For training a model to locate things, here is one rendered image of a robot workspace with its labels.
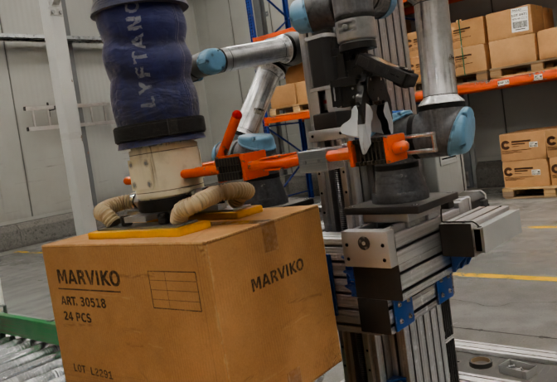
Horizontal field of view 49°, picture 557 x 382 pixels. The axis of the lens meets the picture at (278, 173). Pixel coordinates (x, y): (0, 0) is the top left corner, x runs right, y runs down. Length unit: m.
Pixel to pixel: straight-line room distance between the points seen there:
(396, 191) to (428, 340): 0.64
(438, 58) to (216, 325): 0.83
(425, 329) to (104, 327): 1.01
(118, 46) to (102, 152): 10.56
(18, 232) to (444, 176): 9.51
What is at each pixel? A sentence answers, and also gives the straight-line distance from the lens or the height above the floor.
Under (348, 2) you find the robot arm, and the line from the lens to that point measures 1.16.
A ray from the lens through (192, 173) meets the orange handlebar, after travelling 1.44.
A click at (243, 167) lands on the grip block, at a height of 1.19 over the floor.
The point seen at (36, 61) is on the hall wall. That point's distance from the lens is 11.65.
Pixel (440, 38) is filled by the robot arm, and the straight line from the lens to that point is 1.58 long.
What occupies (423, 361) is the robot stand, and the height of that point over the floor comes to 0.49.
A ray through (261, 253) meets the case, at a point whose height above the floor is 1.01.
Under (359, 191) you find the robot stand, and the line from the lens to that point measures 1.81.
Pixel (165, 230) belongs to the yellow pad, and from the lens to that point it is 1.37.
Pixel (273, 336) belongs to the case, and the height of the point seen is 0.82.
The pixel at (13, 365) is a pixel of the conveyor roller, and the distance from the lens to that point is 2.58.
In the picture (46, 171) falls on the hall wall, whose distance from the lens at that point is 11.43.
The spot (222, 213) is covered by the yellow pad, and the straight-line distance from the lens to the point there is 1.50.
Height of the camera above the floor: 1.25
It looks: 3 degrees down
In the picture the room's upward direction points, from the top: 8 degrees counter-clockwise
